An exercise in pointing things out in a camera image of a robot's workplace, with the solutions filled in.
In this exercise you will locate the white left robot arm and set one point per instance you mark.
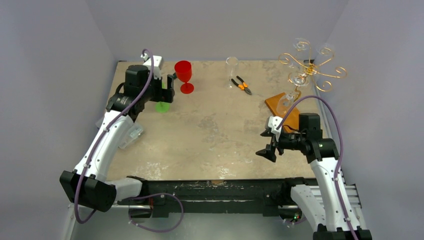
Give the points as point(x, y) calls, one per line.
point(87, 184)

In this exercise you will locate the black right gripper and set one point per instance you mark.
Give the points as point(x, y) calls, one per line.
point(273, 143)

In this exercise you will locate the green plastic goblet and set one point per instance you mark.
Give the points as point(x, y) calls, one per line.
point(162, 107)

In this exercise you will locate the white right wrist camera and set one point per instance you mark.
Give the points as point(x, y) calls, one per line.
point(272, 125)

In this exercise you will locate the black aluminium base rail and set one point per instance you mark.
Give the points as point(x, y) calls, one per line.
point(159, 198)

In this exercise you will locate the clear champagne flute with label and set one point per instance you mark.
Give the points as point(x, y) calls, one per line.
point(298, 79)

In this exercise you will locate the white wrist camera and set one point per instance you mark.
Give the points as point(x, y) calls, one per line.
point(272, 125)
point(157, 64)

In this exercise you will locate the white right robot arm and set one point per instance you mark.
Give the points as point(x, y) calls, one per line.
point(332, 217)

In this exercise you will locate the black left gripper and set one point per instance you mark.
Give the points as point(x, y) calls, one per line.
point(163, 94)

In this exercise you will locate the orange black pliers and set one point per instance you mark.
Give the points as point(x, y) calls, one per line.
point(241, 85)

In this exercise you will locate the red plastic goblet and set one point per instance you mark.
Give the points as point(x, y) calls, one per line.
point(183, 71)

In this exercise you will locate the wooden rack base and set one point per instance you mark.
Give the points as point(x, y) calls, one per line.
point(291, 124)

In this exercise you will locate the clear plastic screw box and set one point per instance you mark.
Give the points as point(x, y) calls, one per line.
point(117, 132)

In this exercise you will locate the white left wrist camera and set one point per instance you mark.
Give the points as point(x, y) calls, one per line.
point(157, 64)

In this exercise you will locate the gold wire glass rack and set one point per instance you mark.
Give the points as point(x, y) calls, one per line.
point(312, 71)

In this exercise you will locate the clear tall flute glass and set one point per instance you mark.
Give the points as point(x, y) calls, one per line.
point(232, 64)

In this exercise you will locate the clear round wine glass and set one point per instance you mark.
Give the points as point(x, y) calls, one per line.
point(303, 50)

